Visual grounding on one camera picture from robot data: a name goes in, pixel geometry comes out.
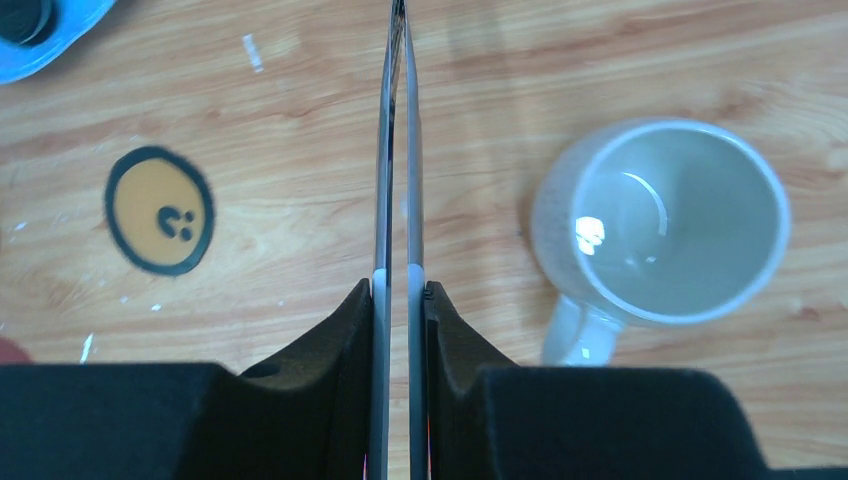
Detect red round coaster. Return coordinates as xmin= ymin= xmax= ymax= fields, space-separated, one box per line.
xmin=0 ymin=336 xmax=33 ymax=366

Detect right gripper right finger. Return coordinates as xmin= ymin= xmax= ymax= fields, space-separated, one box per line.
xmin=423 ymin=281 xmax=847 ymax=479

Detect yellow black round coaster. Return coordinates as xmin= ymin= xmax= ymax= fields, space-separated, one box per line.
xmin=103 ymin=145 xmax=216 ymax=277

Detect blue three-tier cake stand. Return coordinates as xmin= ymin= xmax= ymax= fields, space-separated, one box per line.
xmin=1 ymin=0 xmax=115 ymax=85

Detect black round cookie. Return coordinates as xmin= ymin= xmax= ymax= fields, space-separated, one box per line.
xmin=1 ymin=0 xmax=59 ymax=47

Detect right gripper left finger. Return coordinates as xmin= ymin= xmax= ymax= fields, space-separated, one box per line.
xmin=1 ymin=280 xmax=374 ymax=479

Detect white ceramic cup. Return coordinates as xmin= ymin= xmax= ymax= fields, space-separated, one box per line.
xmin=530 ymin=117 xmax=791 ymax=366

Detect steel serving tongs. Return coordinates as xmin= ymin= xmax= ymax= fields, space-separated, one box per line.
xmin=366 ymin=1 xmax=431 ymax=479

